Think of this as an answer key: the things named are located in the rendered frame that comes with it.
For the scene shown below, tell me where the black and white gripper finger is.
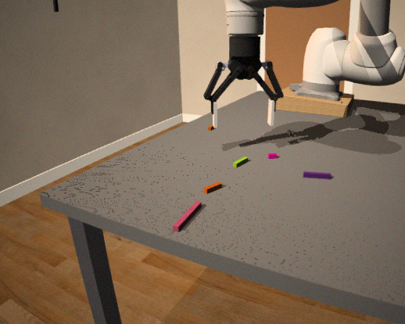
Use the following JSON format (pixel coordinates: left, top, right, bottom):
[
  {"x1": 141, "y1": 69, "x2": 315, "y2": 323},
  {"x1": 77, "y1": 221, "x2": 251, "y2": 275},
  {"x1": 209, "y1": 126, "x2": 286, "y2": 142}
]
[
  {"x1": 203, "y1": 61, "x2": 243, "y2": 128},
  {"x1": 249, "y1": 60, "x2": 284, "y2": 126}
]

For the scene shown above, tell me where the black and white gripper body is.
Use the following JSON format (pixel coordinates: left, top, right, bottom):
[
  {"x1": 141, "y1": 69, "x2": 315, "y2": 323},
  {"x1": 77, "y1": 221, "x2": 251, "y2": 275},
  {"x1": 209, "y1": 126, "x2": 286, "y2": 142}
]
[{"x1": 228, "y1": 36, "x2": 262, "y2": 80}]

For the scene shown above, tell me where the pink rod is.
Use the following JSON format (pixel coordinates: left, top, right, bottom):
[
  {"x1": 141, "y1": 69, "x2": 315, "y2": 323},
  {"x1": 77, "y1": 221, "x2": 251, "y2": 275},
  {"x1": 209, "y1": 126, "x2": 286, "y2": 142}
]
[{"x1": 173, "y1": 201, "x2": 202, "y2": 232}]

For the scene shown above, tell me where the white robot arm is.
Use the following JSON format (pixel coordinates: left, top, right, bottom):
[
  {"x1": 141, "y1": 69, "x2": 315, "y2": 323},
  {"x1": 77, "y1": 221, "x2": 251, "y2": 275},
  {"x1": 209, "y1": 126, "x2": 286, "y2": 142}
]
[{"x1": 224, "y1": 0, "x2": 405, "y2": 101}]

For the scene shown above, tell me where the purple rod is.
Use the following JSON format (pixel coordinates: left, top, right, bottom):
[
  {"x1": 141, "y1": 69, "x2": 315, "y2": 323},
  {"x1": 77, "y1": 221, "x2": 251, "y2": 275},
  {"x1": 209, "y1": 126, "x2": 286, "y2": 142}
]
[{"x1": 303, "y1": 171, "x2": 332, "y2": 179}]

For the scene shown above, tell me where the lime green rod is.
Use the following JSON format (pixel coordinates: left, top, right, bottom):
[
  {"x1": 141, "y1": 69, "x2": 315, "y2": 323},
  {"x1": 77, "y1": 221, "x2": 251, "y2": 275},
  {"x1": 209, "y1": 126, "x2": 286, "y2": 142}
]
[{"x1": 233, "y1": 157, "x2": 248, "y2": 167}]

